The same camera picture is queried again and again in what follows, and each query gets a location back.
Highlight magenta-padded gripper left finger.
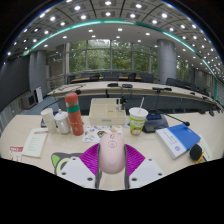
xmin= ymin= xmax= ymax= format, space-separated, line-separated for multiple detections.
xmin=57 ymin=143 xmax=102 ymax=190

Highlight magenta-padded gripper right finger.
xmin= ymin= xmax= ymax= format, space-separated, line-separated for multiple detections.
xmin=123 ymin=143 xmax=167 ymax=190

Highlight pink computer mouse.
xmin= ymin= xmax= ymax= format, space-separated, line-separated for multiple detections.
xmin=98 ymin=132 xmax=127 ymax=175

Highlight colourful sticker sheet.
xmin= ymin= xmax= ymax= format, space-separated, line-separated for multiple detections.
xmin=81 ymin=124 xmax=124 ymax=144

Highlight blue and white book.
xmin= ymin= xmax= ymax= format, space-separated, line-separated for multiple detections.
xmin=155 ymin=123 xmax=202 ymax=160

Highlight black conference desk unit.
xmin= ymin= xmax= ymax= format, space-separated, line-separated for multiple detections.
xmin=142 ymin=112 xmax=170 ymax=134

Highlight white lidded mug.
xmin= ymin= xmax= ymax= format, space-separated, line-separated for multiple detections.
xmin=53 ymin=108 xmax=72 ymax=136

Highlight paper cup with straw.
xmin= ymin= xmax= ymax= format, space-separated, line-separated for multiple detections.
xmin=128 ymin=96 xmax=149 ymax=137

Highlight white paper document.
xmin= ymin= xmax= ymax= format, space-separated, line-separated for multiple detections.
xmin=21 ymin=127 xmax=49 ymax=159

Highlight black handheld microphone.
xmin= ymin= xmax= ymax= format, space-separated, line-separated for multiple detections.
xmin=189 ymin=143 xmax=208 ymax=165

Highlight red thermos bottle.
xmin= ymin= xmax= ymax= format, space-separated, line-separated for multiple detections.
xmin=64 ymin=92 xmax=85 ymax=137

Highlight black gooseneck table microphone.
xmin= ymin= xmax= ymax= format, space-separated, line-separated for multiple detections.
xmin=164 ymin=112 xmax=191 ymax=127

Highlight cream cardboard box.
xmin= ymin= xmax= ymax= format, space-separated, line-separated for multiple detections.
xmin=88 ymin=97 xmax=128 ymax=127

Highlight white booklet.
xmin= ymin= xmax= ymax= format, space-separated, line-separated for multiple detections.
xmin=198 ymin=138 xmax=214 ymax=163

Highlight long curved conference desk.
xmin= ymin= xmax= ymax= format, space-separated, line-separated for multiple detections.
xmin=48 ymin=80 xmax=223 ymax=109

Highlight small grey monitor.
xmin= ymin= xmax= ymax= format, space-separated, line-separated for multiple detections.
xmin=21 ymin=93 xmax=37 ymax=110

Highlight dark office chairs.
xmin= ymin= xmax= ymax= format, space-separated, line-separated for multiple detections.
xmin=66 ymin=71 xmax=221 ymax=98

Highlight ceiling lights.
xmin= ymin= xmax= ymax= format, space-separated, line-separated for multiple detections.
xmin=6 ymin=0 xmax=224 ymax=81

